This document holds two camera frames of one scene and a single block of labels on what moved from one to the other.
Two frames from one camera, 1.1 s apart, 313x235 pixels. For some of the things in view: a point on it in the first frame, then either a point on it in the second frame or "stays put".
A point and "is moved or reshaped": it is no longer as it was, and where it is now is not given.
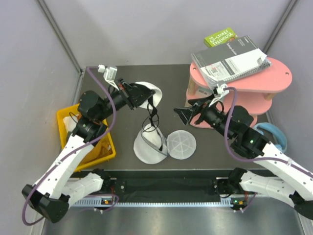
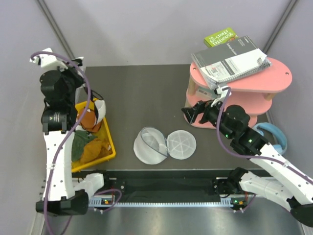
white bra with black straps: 150,105 is moved or reshaped
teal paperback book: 203,92 stays put
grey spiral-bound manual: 230,59 stays put
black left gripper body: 120,97 -> 72,80
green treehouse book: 219,38 stays put
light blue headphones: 277,131 stays put
